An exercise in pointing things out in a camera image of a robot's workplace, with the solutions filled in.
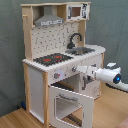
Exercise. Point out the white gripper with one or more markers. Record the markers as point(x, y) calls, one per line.
point(88, 70)

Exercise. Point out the grey stove knob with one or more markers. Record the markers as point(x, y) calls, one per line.
point(74, 69)
point(56, 75)

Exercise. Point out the white toy oven door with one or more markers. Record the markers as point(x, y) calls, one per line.
point(64, 102)

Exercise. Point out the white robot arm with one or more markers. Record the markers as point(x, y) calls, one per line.
point(112, 77)

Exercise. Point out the wooden toy kitchen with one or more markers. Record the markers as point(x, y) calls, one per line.
point(46, 40)

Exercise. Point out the white fridge door with dispenser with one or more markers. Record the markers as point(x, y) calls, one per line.
point(89, 86)

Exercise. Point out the grey toy sink basin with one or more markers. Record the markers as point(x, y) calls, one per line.
point(79, 51)

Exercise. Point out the black toy faucet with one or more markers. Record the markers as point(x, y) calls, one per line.
point(71, 44)

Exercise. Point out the black toy stovetop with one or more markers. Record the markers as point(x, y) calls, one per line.
point(52, 59)

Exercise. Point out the toy microwave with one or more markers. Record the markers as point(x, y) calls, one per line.
point(77, 11)

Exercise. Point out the grey toy range hood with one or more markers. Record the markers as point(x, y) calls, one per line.
point(48, 17)

